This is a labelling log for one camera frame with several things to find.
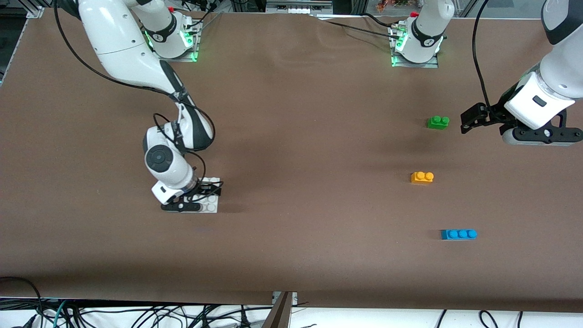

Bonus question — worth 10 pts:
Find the white studded base plate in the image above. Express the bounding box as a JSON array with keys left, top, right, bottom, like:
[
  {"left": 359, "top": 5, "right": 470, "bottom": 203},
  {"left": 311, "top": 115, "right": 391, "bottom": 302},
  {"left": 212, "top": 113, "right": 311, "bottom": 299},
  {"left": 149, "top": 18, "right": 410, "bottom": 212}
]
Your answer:
[{"left": 184, "top": 177, "right": 223, "bottom": 214}]

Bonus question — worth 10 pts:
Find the blue three-stud block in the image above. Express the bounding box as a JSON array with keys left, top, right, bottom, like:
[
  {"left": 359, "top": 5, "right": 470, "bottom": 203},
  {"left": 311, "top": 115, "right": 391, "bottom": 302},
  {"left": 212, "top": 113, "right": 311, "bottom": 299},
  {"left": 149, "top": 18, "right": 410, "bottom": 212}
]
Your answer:
[{"left": 440, "top": 229, "right": 478, "bottom": 241}]

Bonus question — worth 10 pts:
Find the brown table cover sheet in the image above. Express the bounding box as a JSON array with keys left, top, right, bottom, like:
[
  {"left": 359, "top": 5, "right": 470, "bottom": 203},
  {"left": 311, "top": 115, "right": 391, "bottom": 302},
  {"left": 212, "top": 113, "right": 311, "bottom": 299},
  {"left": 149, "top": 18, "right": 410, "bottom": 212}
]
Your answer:
[{"left": 0, "top": 8, "right": 583, "bottom": 313}]

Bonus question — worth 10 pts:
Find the grey power strip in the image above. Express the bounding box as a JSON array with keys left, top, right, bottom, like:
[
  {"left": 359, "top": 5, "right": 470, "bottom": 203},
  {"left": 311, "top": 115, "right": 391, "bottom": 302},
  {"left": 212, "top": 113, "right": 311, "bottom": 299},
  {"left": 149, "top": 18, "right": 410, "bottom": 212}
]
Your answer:
[{"left": 266, "top": 0, "right": 334, "bottom": 15}]

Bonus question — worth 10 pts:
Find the tangled black cable bundle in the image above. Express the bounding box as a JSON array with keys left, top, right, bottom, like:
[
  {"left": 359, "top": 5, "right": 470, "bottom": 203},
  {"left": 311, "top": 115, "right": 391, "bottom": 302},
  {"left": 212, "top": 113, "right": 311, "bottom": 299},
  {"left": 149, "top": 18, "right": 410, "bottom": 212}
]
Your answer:
[{"left": 0, "top": 276, "right": 274, "bottom": 328}]

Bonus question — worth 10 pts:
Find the metal table frame bracket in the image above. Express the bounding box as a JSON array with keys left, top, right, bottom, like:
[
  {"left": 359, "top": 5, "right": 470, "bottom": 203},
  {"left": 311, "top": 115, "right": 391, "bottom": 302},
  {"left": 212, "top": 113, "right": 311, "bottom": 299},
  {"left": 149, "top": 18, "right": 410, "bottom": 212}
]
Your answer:
[{"left": 261, "top": 292, "right": 299, "bottom": 328}]

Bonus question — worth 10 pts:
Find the teal floor cable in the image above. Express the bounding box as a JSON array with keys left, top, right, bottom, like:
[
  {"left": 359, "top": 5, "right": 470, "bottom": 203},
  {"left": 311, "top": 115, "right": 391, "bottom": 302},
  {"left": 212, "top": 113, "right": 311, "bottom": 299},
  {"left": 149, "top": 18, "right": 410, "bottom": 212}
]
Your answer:
[{"left": 51, "top": 300, "right": 67, "bottom": 328}]

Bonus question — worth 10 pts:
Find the black cable across table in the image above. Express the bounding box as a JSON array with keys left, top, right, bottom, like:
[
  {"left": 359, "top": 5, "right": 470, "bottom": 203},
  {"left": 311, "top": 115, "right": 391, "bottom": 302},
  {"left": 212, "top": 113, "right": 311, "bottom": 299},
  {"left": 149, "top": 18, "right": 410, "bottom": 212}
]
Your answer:
[{"left": 317, "top": 13, "right": 406, "bottom": 40}]

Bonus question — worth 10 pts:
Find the aluminium frame profile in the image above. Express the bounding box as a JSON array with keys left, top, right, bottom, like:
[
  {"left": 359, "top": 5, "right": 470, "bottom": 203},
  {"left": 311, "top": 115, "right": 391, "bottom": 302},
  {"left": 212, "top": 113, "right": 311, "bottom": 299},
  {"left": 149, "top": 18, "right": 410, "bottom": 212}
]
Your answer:
[{"left": 24, "top": 0, "right": 45, "bottom": 20}]

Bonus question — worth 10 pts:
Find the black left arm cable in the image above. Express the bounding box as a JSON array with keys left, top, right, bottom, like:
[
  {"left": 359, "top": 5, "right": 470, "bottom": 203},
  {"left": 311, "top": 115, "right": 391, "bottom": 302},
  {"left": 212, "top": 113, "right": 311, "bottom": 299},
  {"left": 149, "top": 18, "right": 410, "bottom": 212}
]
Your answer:
[{"left": 471, "top": 0, "right": 493, "bottom": 114}]

